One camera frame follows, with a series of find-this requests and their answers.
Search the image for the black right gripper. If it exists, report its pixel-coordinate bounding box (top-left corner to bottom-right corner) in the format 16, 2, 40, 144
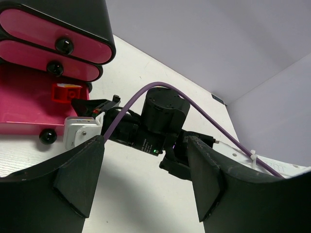
71, 94, 165, 156

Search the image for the pink bottom drawer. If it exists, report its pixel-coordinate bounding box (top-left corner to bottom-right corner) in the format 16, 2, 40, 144
0, 64, 89, 145

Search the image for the pink drawer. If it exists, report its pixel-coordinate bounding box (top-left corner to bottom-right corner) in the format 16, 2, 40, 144
0, 40, 103, 82
0, 64, 89, 145
0, 9, 113, 64

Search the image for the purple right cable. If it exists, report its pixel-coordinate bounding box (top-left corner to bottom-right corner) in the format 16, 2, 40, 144
102, 81, 285, 179

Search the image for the red flower printed lego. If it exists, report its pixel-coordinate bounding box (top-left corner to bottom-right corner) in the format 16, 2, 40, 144
51, 83, 82, 103

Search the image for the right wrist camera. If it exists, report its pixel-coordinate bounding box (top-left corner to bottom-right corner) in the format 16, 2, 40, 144
63, 116, 103, 150

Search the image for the black drawer cabinet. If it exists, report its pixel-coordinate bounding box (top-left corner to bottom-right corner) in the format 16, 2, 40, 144
0, 0, 116, 84

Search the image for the pink top drawer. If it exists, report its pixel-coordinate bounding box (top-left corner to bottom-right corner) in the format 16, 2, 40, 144
0, 9, 113, 64

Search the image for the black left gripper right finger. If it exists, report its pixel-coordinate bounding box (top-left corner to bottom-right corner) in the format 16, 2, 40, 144
188, 137, 311, 233

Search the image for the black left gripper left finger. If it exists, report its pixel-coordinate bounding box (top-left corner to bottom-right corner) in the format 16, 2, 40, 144
0, 135, 104, 233

